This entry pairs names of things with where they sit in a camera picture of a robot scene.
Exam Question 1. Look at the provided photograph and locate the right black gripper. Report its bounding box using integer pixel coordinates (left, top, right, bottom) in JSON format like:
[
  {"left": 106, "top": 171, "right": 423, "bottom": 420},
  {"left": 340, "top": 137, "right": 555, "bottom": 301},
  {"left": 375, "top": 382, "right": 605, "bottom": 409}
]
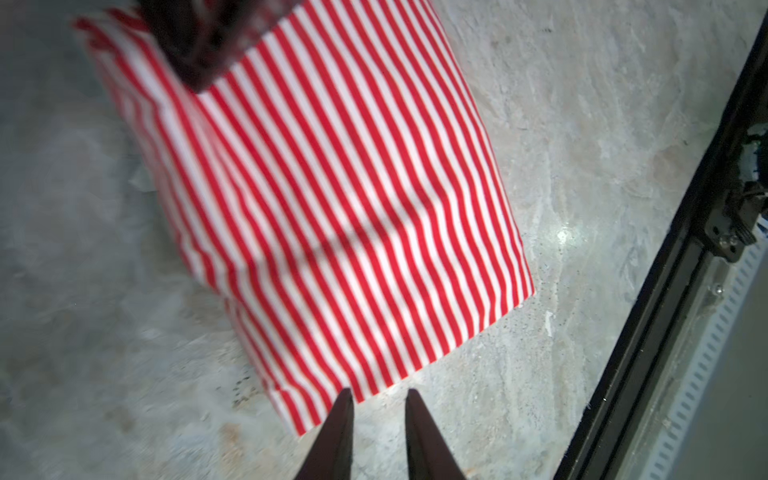
[{"left": 139, "top": 0, "right": 300, "bottom": 92}]

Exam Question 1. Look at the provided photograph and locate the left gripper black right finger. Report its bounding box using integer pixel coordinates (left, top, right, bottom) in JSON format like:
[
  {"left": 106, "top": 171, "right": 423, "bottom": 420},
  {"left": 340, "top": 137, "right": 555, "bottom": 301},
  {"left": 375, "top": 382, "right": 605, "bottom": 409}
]
[{"left": 405, "top": 389, "right": 465, "bottom": 480}]

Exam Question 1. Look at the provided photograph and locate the red white striped tank top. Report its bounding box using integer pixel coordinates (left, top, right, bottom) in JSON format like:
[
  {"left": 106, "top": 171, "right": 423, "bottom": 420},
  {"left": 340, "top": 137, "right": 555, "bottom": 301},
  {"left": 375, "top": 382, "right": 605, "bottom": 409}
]
[{"left": 74, "top": 1, "right": 535, "bottom": 436}]

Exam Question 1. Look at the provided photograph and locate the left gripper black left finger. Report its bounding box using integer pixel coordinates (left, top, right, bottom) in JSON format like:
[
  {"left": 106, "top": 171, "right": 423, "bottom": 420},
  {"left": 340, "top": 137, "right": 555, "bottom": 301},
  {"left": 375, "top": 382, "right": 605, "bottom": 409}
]
[{"left": 294, "top": 388, "right": 354, "bottom": 480}]

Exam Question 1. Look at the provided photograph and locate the white slotted cable duct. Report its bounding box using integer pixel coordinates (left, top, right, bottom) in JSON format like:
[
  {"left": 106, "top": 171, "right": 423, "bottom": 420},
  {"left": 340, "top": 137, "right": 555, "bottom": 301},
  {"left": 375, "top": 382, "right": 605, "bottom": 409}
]
[{"left": 635, "top": 235, "right": 767, "bottom": 479}]

